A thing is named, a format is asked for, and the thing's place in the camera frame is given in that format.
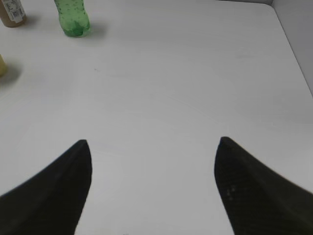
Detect orange juice bottle white cap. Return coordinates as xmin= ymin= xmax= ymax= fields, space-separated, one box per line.
xmin=0 ymin=0 xmax=26 ymax=28

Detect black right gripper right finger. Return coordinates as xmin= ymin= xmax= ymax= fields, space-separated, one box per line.
xmin=214 ymin=137 xmax=313 ymax=235

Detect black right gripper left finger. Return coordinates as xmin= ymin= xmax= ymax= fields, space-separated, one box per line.
xmin=0 ymin=140 xmax=92 ymax=235

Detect yellow paper cup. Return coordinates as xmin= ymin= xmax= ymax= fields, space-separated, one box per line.
xmin=0 ymin=55 xmax=7 ymax=76

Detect green soda bottle yellow cap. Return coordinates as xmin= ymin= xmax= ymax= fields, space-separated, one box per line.
xmin=54 ymin=0 xmax=90 ymax=37

